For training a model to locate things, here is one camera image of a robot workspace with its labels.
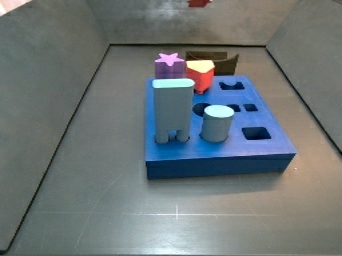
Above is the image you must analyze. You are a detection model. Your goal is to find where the red rectangular block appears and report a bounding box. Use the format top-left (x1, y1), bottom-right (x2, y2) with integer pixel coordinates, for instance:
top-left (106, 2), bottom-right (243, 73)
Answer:
top-left (187, 0), bottom-right (213, 8)

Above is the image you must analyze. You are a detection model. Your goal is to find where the blue shape sorter board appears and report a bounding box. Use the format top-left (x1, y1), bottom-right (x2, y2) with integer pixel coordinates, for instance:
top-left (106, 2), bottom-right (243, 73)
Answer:
top-left (146, 75), bottom-right (297, 179)

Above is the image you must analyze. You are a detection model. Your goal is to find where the tall light blue oblong block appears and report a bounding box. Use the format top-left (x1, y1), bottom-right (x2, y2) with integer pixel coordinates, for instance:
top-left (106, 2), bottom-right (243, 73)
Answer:
top-left (153, 78), bottom-right (195, 144)

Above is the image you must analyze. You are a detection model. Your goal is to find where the light blue cylinder block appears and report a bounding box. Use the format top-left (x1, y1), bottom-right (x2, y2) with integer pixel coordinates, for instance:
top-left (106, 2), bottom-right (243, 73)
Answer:
top-left (201, 105), bottom-right (235, 143)

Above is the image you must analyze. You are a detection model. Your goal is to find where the purple star block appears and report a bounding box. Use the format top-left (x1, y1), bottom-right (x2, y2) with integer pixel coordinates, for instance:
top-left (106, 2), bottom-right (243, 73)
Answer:
top-left (155, 53), bottom-right (186, 79)

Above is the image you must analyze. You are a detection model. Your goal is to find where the red pentagon block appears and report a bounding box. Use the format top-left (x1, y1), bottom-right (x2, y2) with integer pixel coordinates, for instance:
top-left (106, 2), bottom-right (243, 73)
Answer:
top-left (186, 60), bottom-right (215, 94)

